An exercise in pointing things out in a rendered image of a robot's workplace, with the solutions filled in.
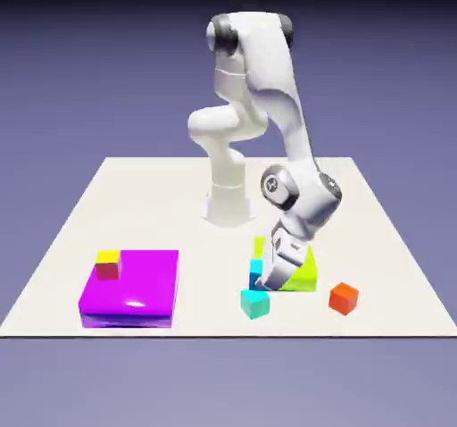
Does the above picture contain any large magenta box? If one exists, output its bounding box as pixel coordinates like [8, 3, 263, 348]
[78, 249, 179, 329]

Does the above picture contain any small blue cube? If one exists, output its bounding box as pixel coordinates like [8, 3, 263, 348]
[248, 258, 267, 291]

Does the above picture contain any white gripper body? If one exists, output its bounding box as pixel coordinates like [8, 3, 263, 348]
[259, 257, 305, 291]

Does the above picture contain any small yellow cube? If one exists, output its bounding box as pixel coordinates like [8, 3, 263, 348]
[95, 250, 121, 280]

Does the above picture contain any small orange cube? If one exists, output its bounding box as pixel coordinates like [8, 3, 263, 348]
[328, 281, 360, 316]

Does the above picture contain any small teal cube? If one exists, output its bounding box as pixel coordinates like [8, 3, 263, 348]
[239, 289, 271, 321]

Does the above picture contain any large lime green box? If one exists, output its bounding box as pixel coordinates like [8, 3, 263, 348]
[253, 236, 319, 292]

